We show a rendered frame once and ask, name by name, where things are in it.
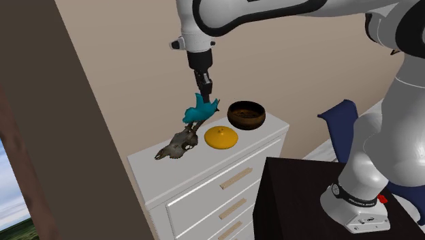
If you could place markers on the grey animal skull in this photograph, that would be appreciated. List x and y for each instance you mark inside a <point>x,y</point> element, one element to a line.
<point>179,145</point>

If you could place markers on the blue chair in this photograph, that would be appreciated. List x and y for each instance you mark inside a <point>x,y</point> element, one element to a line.
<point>342,129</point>

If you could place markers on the window with brown frame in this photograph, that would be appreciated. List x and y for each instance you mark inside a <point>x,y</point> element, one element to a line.
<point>13,186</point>

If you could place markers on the dark brown wooden bowl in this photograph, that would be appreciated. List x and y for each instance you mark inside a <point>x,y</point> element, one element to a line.
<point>246,115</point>

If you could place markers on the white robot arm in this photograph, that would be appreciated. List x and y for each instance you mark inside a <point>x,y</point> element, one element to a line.
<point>375,156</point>

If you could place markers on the yellow round lid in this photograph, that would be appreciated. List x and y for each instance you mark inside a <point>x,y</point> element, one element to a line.
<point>221,137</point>

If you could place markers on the teal bird figure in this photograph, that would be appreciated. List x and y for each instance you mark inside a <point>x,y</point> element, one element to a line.
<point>199,112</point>

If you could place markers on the white chest of drawers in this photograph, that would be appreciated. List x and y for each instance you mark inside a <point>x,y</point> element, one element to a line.
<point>206,172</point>

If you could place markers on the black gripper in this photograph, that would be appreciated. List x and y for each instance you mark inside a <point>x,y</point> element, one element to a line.
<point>199,60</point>

